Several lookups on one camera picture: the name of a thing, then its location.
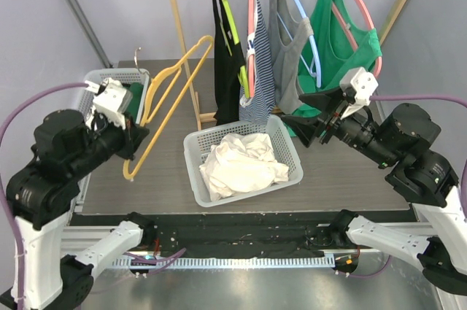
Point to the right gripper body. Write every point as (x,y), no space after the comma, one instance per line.
(326,122)

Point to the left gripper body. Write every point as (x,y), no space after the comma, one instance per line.
(114,138)

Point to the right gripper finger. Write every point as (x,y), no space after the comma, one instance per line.
(323,100)
(305,128)

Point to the lime green hanger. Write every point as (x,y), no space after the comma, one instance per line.
(230,63)

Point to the black tank top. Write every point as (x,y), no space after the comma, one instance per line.
(227,111)

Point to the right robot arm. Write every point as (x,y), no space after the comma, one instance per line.
(424,178)

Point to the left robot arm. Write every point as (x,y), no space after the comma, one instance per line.
(40,196)

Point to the striped blue white tank top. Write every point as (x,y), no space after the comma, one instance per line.
(258,108)

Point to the green tank top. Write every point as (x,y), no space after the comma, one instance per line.
(328,55)

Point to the grey tank top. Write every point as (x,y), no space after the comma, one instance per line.
(288,37)

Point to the pink plastic hanger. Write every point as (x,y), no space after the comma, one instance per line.
(361,7)

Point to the coral pink hanger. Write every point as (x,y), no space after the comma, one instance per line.
(251,28)

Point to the green cloth in basket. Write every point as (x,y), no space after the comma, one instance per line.
(136,90)

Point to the white left laundry basket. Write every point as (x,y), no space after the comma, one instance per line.
(85,100)

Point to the white laundry basket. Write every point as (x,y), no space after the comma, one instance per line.
(197,146)
(85,100)

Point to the white centre laundry basket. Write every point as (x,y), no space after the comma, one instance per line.
(197,146)

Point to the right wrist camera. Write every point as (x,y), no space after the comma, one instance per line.
(357,86)

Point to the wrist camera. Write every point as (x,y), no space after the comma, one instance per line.
(357,86)
(111,99)

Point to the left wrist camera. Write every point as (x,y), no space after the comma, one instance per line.
(111,99)

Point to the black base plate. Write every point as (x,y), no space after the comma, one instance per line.
(244,235)

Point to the slotted cable duct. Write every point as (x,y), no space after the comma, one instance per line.
(184,263)

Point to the grey corner frame post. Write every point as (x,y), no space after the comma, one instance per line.
(89,33)

